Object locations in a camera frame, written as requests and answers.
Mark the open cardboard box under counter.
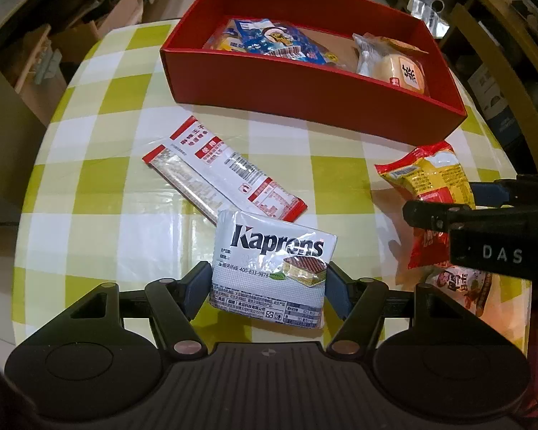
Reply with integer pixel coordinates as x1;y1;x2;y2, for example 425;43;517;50
50;0;143;64

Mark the blue cartoon snack packet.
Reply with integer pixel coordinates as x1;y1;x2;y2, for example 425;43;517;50
234;19;326;65

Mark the red cardboard box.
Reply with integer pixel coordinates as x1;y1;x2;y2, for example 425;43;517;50
160;0;467;145

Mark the silver foil bag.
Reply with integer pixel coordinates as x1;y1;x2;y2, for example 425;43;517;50
406;0;452;40

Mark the white duck gizzard packet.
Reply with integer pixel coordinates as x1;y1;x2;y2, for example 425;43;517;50
422;265;532;353

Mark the red yellow snack bag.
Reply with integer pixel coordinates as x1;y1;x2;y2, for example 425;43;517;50
375;141;475;269

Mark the white Kaprens wafer packet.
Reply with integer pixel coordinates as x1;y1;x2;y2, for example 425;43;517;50
210;210;337;329

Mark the wooden shelf unit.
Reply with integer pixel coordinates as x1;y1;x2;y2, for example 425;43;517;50
395;0;538;174

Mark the clear waffle cookie packet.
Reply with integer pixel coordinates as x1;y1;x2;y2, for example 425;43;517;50
203;22;247;52

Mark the red white long snack packet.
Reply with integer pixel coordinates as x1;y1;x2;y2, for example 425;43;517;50
142;115;307;222

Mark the green checkered tablecloth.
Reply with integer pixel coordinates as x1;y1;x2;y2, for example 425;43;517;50
10;19;535;359

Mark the round bread packet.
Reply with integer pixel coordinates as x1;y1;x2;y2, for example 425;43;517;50
353;33;429;96

